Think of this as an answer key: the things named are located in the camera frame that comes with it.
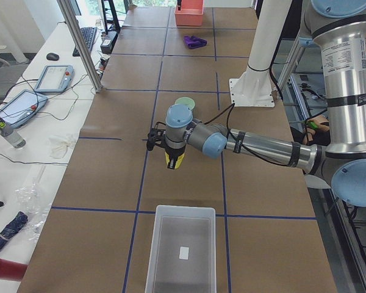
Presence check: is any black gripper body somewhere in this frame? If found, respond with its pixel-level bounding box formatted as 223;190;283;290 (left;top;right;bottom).
165;145;185;157

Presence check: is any yellow plastic cup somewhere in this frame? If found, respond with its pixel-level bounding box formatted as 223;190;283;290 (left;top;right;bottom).
165;152;185;170

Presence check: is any light green bowl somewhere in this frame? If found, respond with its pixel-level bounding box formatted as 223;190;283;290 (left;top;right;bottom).
174;96;195;111

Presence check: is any purple cloth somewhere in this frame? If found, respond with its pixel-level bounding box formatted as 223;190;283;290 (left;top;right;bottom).
184;35;207;49

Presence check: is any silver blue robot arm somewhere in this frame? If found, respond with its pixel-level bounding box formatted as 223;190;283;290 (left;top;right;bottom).
161;1;366;207

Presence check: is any clear plastic storage box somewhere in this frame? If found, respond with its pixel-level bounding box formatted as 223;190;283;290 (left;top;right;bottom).
145;205;217;292

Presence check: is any black power adapter box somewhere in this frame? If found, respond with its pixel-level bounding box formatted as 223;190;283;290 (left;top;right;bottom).
100;31;118;54

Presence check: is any coral pink bin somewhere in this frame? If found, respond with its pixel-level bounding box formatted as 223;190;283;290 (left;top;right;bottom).
174;0;204;26

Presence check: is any upper teach pendant tablet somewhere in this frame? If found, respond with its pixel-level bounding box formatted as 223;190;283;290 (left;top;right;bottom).
35;65;74;94

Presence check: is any teach pendant tablet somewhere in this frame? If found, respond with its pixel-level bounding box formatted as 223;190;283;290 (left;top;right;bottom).
35;65;74;94
0;90;48;128

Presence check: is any white side table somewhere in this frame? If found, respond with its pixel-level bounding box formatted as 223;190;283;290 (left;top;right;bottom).
0;21;112;293

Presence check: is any clear crumpled plastic bag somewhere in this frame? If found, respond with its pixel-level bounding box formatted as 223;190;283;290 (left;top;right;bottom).
15;183;51;243

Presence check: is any black keyboard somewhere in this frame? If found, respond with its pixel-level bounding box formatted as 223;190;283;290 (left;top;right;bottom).
80;27;98;52

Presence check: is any black computer mouse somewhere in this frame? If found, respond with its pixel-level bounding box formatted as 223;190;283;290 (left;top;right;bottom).
46;52;60;61

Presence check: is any lower teach pendant tablet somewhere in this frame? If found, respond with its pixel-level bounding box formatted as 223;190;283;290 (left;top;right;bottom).
0;90;48;128

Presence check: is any folded blue umbrella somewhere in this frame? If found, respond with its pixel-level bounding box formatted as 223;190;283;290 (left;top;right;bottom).
0;211;28;251

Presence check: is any grey water bottle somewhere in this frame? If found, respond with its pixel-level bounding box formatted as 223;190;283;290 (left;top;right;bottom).
0;117;26;148

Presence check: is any grey office chair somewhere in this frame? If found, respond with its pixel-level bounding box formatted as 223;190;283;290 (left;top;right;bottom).
0;45;30;106

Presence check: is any red cylinder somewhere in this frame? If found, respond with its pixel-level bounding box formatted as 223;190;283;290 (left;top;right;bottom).
0;258;27;281

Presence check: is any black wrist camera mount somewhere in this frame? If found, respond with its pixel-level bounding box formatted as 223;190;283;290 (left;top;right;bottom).
146;121;166;151

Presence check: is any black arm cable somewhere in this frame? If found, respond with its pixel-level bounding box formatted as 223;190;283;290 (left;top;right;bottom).
201;103;300;167

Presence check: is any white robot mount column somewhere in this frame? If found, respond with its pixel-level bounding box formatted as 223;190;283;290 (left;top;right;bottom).
229;0;292;107

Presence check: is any aluminium frame post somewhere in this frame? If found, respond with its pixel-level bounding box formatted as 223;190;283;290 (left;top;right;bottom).
57;0;102;93

